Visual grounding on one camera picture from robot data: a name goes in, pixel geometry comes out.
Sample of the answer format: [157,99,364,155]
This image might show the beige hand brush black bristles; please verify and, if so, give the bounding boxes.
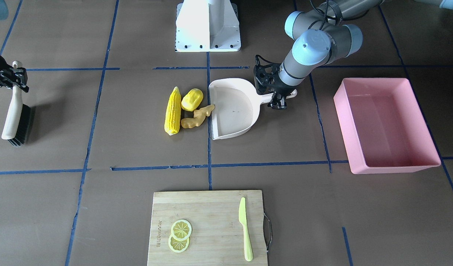
[1,61,32,147]

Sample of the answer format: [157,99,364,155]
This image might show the green plastic knife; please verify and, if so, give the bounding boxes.
[238,197,254,262]

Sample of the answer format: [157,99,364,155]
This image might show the yellow toy potato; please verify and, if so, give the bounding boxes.
[181,88,204,112]

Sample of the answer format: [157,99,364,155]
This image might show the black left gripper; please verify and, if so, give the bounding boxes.
[254,55,290,110]

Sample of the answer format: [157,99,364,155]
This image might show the pink plastic bin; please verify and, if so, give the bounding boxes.
[334,78,441,174]

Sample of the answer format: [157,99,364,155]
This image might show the bamboo cutting board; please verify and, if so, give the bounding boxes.
[147,190,268,266]

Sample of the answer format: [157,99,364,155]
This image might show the beige plastic dustpan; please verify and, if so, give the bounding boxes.
[208,78,298,140]

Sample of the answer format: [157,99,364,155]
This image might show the yellow toy corn cob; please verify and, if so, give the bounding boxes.
[164,86,181,135]

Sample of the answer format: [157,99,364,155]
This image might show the white pedestal column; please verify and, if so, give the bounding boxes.
[175,0,241,52]

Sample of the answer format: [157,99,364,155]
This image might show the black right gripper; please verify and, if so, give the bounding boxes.
[0,67,29,93]

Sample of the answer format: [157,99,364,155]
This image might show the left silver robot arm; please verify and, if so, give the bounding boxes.
[251,0,453,110]

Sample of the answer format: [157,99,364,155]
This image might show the tan toy ginger root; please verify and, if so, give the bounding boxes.
[181,105,216,129]

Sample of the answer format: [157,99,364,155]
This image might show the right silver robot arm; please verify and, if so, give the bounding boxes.
[0,55,29,93]

